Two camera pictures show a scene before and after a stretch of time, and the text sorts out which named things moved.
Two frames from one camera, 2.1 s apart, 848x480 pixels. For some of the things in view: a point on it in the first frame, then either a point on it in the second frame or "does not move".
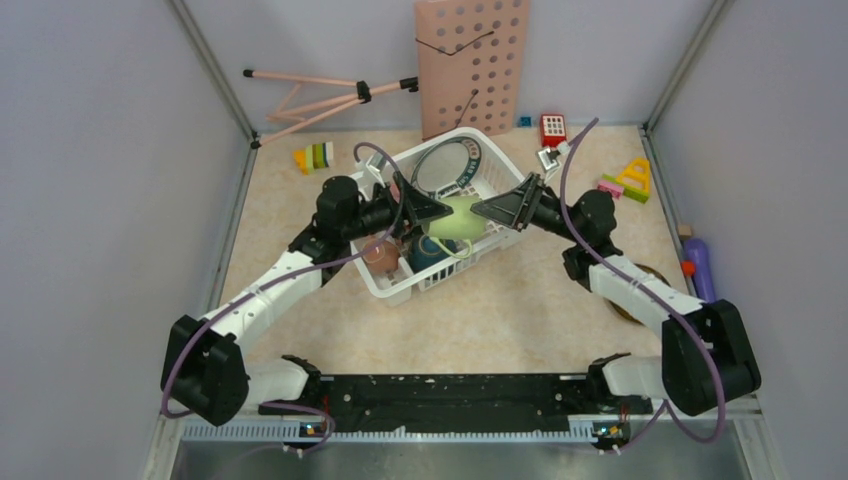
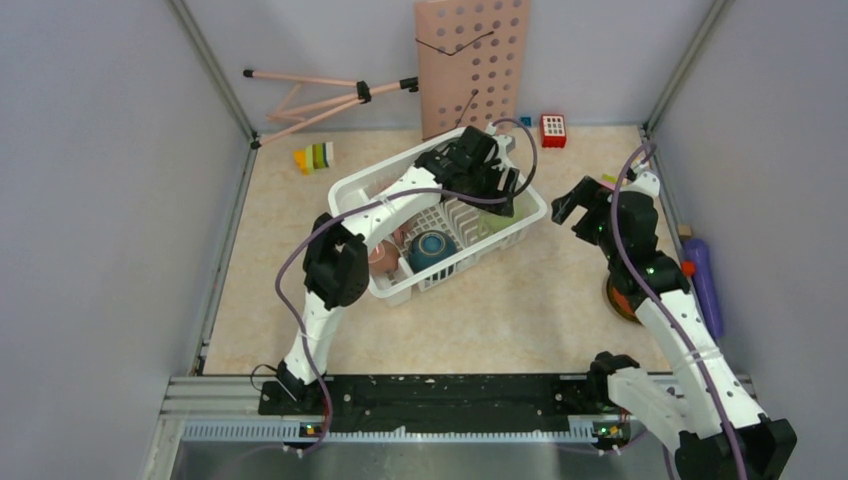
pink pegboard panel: x=471 y=59 does not move
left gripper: x=418 y=209 → x=509 y=182
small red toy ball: x=689 y=268 does not move
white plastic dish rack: x=457 y=170 does not move
